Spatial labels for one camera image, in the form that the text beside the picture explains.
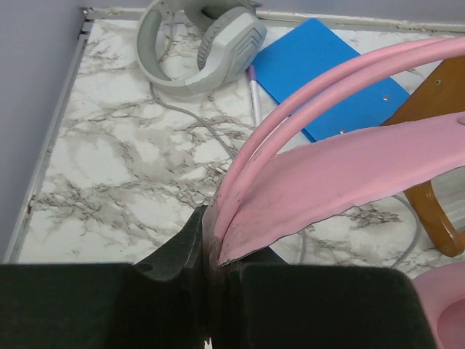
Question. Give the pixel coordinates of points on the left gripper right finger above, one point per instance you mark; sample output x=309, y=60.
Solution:
x=273, y=304

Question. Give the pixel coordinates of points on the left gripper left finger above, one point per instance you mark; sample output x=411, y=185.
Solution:
x=154, y=303

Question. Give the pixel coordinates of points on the pink grey headphones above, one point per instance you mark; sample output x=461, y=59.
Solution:
x=269, y=193

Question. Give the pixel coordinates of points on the grey white headphones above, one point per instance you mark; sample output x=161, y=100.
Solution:
x=232, y=38

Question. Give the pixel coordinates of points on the white purple pen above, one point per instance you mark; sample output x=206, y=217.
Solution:
x=255, y=98

